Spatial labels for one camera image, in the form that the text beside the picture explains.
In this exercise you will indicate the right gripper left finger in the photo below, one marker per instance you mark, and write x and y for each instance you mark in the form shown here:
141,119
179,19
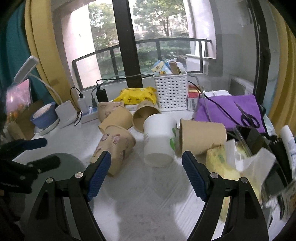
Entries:
48,220

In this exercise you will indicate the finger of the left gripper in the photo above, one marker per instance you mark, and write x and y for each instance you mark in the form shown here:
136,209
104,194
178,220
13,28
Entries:
27,145
43,165

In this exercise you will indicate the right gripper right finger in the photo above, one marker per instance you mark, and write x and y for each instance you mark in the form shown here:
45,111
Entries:
245,219

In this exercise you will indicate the patterned brown paper cup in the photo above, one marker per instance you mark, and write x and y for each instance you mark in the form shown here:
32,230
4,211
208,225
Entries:
119,142

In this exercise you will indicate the patterned paper cup back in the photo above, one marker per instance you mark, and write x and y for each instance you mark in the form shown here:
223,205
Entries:
105,109

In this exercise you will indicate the brown paper cup middle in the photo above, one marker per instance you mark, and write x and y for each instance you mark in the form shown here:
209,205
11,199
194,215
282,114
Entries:
120,116

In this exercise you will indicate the brown paper cup right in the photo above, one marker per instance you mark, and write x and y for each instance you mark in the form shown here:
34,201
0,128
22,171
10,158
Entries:
200,136

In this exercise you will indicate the brown paper cup open mouth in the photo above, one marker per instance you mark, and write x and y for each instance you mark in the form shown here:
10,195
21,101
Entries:
144,110

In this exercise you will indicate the white paper cup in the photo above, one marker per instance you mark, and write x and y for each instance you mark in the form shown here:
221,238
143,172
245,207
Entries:
159,140

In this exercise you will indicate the cardboard box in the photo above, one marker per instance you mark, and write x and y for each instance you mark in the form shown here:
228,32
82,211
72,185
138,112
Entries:
20,127

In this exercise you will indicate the white plate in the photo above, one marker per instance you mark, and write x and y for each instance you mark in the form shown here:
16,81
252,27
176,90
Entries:
42,132

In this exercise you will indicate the blue bowl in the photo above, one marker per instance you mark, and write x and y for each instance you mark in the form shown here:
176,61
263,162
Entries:
46,119

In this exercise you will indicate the white desk lamp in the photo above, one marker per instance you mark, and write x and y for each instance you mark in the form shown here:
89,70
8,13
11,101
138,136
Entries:
64,109

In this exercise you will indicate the white power strip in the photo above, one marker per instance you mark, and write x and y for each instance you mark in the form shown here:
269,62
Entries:
92,115

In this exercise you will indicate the yellow green sponge cloth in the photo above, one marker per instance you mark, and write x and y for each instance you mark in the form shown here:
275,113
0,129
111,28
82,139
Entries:
216,162

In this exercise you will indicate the black power adapter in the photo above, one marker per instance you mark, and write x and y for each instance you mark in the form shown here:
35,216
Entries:
98,94

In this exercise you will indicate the white tube bottle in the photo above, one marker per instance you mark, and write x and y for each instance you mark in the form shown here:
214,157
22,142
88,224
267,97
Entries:
289,144

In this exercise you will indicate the teal curtain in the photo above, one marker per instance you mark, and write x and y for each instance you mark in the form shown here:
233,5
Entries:
14,45

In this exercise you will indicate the black scissors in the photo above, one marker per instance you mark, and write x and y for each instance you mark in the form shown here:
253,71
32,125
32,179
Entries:
247,119

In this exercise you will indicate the yellow curtain left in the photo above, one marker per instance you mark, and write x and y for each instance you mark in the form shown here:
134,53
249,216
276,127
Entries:
42,44

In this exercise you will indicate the yellow curtain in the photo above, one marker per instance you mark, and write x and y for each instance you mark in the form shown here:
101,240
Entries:
42,44
283,107

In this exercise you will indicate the yellow snack bag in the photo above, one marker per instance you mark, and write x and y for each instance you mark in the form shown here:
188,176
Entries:
131,96

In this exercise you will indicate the yellow curtain right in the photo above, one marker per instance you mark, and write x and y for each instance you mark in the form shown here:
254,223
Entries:
283,107

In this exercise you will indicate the purple cloth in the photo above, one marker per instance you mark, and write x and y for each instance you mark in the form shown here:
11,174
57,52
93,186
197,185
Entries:
222,109

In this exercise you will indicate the red white small box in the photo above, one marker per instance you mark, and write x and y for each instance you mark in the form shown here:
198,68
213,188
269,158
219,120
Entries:
193,97

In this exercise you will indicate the white perforated basket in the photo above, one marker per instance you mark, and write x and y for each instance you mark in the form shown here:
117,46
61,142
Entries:
172,92

